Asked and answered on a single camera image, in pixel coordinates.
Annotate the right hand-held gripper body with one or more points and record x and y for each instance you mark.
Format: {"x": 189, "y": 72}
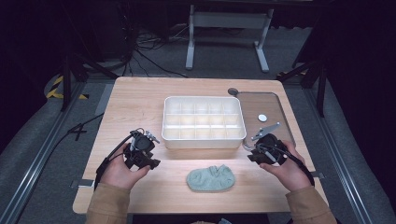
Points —
{"x": 269, "y": 149}

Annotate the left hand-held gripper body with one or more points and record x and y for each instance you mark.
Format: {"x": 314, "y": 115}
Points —
{"x": 141, "y": 149}

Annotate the clear plastic lid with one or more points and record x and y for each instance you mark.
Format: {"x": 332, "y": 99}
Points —
{"x": 264, "y": 105}

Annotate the grey tape strip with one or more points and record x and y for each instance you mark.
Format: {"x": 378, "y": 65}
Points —
{"x": 82, "y": 183}
{"x": 317, "y": 174}

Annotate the green sock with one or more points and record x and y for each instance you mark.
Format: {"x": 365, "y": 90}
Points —
{"x": 211, "y": 179}

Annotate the person's right hand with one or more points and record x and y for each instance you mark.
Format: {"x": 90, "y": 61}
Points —
{"x": 288, "y": 174}

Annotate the grey metal floor rail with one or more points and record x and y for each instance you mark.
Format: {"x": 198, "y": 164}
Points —
{"x": 339, "y": 155}
{"x": 37, "y": 158}

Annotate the small white round disc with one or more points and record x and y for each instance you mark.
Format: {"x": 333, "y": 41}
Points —
{"x": 262, "y": 118}

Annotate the white metal table frame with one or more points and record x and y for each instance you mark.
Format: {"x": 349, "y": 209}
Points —
{"x": 229, "y": 20}

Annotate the black metal stand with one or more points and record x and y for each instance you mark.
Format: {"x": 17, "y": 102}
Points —
{"x": 73, "y": 71}
{"x": 311, "y": 73}

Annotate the white divided storage box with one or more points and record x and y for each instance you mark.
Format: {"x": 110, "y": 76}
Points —
{"x": 204, "y": 123}

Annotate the person's left hand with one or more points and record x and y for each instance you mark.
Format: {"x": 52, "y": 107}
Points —
{"x": 120, "y": 172}

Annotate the yellow black floor tape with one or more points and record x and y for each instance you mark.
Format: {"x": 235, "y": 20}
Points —
{"x": 57, "y": 88}

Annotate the grey round table grommet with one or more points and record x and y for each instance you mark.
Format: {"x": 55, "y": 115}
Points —
{"x": 233, "y": 91}

